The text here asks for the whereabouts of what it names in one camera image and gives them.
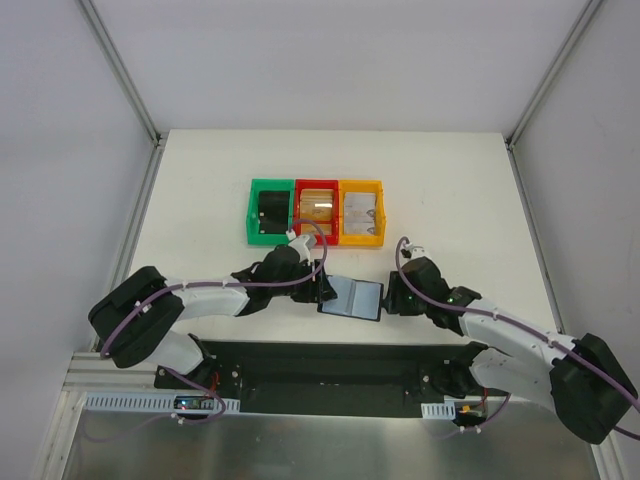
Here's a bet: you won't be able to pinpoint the purple cable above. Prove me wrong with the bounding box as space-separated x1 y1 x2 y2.
395 236 640 441
99 219 329 359

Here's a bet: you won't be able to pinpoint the right white cable duct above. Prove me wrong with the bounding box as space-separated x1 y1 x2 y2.
420 401 456 421

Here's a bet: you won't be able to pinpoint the gold VIP card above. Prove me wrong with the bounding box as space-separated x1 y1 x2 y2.
299 223 333 237

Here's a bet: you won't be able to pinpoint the left aluminium frame post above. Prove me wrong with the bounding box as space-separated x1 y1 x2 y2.
75 0 163 147

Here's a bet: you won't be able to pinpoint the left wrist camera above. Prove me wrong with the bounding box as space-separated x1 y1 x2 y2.
286 229 316 262

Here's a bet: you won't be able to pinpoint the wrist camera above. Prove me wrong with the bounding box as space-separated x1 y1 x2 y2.
286 229 316 262
401 242 430 260

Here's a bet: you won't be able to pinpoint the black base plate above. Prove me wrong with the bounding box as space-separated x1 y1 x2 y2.
153 338 516 419

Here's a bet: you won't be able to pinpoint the gold cards stack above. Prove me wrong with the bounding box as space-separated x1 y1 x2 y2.
299 189 334 223

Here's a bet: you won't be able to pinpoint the red plastic bin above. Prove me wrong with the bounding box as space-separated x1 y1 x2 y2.
294 179 339 246

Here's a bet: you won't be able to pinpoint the black card holder wallet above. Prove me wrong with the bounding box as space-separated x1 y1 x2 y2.
318 275 384 322

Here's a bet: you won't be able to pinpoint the yellow plastic bin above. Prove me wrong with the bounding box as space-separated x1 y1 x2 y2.
338 179 386 248

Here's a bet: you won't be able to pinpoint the silver VIP cards stack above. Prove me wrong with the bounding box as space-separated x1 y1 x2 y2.
343 192 377 236

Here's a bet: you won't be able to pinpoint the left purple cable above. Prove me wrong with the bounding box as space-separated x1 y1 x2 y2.
99 219 329 359

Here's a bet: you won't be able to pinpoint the left white cable duct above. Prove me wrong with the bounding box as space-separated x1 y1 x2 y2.
85 392 222 415

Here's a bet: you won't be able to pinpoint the right aluminium frame post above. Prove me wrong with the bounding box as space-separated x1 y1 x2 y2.
505 0 607 150

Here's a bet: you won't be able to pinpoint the green plastic bin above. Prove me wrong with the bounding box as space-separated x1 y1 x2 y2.
246 178 295 247

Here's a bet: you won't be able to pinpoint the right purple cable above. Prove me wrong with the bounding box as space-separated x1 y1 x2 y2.
395 236 640 441

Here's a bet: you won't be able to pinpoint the black wallets in green bin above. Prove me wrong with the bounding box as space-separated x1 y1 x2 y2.
258 190 290 234

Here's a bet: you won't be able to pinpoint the aluminium frame post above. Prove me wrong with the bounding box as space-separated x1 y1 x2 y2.
505 0 607 150
75 0 163 147

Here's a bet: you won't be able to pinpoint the white cable duct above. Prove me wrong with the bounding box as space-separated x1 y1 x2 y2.
85 392 222 415
420 401 456 421

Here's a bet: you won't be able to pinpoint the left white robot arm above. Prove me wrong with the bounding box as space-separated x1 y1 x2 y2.
88 245 337 389

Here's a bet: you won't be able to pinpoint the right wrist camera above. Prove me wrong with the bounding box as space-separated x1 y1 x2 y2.
401 242 430 260

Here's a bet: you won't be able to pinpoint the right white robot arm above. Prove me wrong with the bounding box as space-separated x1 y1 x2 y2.
384 255 639 445

